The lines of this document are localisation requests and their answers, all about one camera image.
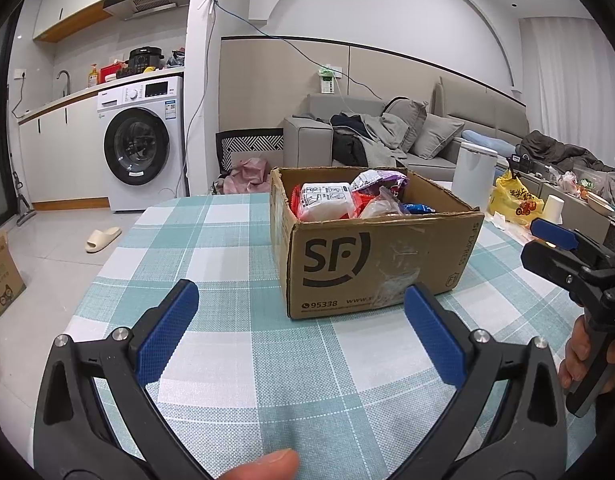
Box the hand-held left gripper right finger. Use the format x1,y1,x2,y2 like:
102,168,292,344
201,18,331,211
392,282,573,480

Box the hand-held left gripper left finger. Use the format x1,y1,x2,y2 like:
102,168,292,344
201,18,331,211
32,279,208,480

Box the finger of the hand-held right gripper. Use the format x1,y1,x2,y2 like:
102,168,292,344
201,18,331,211
530,217,615,271
520,242,588,306

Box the brown cardboard box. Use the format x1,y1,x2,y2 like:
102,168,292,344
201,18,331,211
269,166,485,320

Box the silver snack packet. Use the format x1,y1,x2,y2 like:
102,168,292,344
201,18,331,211
360,187,405,218

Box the red snack packet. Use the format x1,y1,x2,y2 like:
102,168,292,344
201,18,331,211
352,190,383,218

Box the purple and white snack packet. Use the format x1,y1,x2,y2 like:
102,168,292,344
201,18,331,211
350,170,411,201

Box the white red-edged snack packet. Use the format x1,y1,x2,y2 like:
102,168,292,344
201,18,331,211
292,181,355,222

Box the person's right hand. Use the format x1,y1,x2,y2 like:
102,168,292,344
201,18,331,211
557,317,594,392

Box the person's left hand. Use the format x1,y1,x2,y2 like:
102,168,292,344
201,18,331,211
208,449,301,480

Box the white paper cup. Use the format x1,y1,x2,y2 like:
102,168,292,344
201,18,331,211
541,194,565,225

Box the yellow plastic bag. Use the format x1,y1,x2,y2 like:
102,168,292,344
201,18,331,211
489,170,545,226

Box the beige bowl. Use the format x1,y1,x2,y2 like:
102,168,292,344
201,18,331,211
585,192,615,217

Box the dark green jacket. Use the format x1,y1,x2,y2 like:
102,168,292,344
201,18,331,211
515,130,615,181

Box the white cylindrical bin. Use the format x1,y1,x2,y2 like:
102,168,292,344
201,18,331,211
452,141,499,201

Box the beige slipper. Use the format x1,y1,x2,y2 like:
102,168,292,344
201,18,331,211
85,226,122,254

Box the light blue pillow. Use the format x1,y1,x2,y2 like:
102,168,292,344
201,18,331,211
460,130,518,158

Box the light grey cushion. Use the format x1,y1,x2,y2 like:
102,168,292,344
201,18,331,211
410,112,465,161

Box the white curtain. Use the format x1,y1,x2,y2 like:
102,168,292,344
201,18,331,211
517,15,615,161

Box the white washing machine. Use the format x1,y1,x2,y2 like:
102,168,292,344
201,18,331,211
96,76,186,212

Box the printed floor cardboard box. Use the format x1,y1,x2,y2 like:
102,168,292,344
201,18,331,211
0,230,27,323

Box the pink cloth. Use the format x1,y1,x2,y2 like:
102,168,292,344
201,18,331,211
222,157,272,195

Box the grey floor mop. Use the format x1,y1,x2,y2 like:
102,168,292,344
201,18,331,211
10,170,38,227

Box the dark grey cushion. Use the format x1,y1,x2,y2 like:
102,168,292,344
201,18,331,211
385,97,429,153

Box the grey jacket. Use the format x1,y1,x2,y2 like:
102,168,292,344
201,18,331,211
360,112,408,166

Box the white lower cabinets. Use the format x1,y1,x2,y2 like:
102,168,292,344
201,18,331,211
18,102,111,206

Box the white cabinets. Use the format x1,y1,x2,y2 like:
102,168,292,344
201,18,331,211
32,0,153,43
18,102,111,206

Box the dark clothes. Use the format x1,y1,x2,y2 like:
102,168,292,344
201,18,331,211
330,114,371,167

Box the black patterned basket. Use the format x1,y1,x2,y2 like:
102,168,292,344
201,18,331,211
215,128,285,173

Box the grey sofa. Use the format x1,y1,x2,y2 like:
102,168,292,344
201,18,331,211
282,77,533,196

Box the red box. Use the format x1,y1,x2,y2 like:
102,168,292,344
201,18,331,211
100,62,131,82

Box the black pressure cooker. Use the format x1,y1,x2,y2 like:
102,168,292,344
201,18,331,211
128,47,164,73

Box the white upper cabinets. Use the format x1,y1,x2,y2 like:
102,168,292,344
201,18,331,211
32,0,153,43

